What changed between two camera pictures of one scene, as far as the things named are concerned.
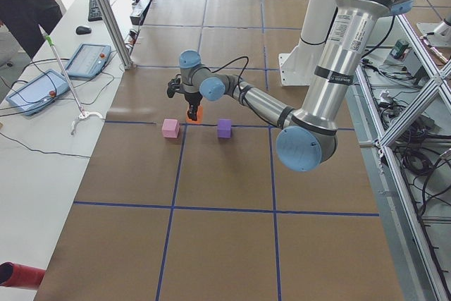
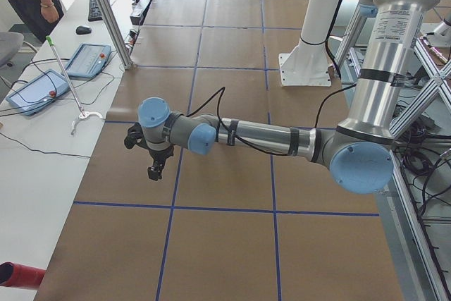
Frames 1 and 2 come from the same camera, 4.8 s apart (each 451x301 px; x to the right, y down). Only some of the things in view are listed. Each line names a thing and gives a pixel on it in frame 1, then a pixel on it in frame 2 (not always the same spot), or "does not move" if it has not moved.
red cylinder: [20, 276] does not move
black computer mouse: [83, 29] does not move
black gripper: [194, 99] to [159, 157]
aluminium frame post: [109, 14] does not move
